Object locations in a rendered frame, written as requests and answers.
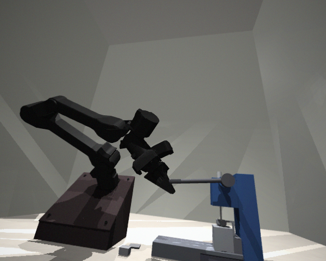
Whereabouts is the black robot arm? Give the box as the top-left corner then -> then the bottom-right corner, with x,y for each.
20,95 -> 159,192

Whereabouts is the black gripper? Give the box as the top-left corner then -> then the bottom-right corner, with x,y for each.
131,142 -> 175,194

